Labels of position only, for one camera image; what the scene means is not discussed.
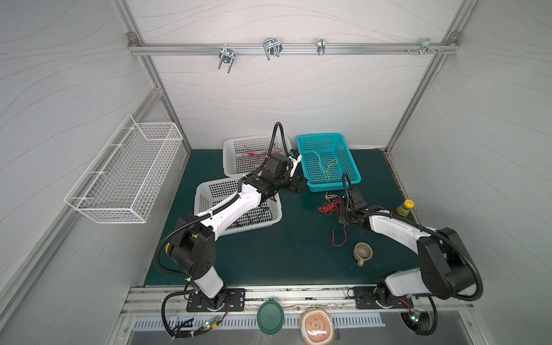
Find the red cable bundle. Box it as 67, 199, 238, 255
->
318, 193, 344, 216

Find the red alligator clip lead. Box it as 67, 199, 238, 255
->
237, 145, 283, 165

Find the white plastic basket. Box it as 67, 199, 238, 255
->
223, 135, 271, 178
194, 178, 283, 236

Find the yellow cable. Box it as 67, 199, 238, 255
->
312, 150, 339, 182

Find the black cable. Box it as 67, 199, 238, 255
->
234, 206, 273, 227

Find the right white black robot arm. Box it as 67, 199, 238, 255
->
339, 187, 484, 307

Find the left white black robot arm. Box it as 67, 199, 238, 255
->
154, 149, 307, 308

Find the teal plastic basket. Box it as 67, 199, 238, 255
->
296, 133, 362, 193

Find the beige ceramic mug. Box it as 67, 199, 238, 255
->
353, 242, 373, 267

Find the brown sauce bottle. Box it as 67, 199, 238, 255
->
394, 199, 415, 218

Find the middle metal u-bolt clamp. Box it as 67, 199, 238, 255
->
262, 37, 283, 60

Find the metal u-bolt clamp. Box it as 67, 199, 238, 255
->
218, 47, 236, 73
262, 37, 283, 60

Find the pink lidded food container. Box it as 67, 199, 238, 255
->
300, 308, 335, 345

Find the left metal u-bolt clamp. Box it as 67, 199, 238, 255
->
218, 47, 236, 73

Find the small metal hook clamp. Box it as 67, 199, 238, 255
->
317, 38, 326, 56

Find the green round lid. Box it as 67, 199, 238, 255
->
257, 300, 285, 335

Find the loose wiring harness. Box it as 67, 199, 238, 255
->
160, 290, 229, 339

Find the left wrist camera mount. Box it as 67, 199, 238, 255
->
288, 149, 302, 178

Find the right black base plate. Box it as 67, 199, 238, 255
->
350, 284, 413, 310

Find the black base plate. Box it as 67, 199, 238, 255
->
186, 286, 246, 313
350, 284, 413, 310

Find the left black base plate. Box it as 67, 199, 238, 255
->
186, 286, 246, 313

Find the white wire wall basket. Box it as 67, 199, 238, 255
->
64, 114, 183, 224

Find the right metal bracket clamp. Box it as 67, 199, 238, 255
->
405, 39, 444, 56

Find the aluminium cross rail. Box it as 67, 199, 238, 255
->
129, 40, 461, 56

